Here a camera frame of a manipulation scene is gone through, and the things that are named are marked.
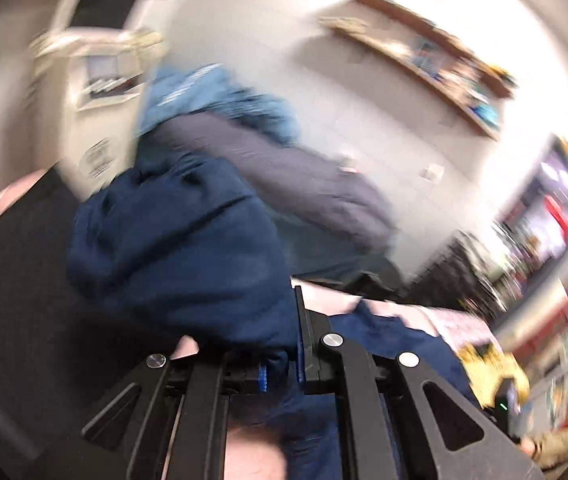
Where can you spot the white wall socket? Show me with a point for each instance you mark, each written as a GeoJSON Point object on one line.
{"type": "Point", "coordinates": [433, 172]}

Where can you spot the pink polka dot blanket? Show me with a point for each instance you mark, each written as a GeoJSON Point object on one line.
{"type": "Point", "coordinates": [414, 317]}

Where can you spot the light blue jacket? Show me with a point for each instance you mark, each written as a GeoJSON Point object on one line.
{"type": "Point", "coordinates": [203, 95]}

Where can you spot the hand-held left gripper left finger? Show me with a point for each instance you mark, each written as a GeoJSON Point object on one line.
{"type": "Point", "coordinates": [263, 380]}

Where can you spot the navy blue large garment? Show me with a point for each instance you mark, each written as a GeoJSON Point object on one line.
{"type": "Point", "coordinates": [178, 260]}

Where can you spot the black quilted jacket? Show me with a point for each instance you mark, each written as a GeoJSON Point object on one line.
{"type": "Point", "coordinates": [18, 310]}

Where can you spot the long wooden wall shelf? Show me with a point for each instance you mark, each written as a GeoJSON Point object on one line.
{"type": "Point", "coordinates": [414, 55]}

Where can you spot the white machine with screen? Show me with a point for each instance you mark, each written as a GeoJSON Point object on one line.
{"type": "Point", "coordinates": [98, 85]}

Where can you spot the grey garment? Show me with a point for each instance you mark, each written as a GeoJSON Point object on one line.
{"type": "Point", "coordinates": [284, 180]}

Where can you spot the colourful display rack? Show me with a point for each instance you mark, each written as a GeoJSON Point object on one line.
{"type": "Point", "coordinates": [549, 240]}

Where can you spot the yellow cloth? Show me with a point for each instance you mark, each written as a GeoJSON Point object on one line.
{"type": "Point", "coordinates": [491, 370]}

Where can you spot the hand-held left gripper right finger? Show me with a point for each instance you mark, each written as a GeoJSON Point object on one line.
{"type": "Point", "coordinates": [302, 350]}

